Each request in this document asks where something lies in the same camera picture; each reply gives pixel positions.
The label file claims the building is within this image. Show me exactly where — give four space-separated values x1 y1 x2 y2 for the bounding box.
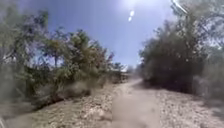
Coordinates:
117 68 132 83

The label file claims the row of green trees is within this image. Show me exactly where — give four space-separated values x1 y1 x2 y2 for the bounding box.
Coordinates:
135 0 224 101
0 6 126 111

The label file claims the pale dirt path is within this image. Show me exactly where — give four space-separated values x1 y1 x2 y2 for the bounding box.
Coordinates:
108 78 164 128

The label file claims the dry stony verge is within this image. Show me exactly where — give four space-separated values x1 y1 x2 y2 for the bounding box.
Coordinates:
133 79 224 128
0 81 129 128

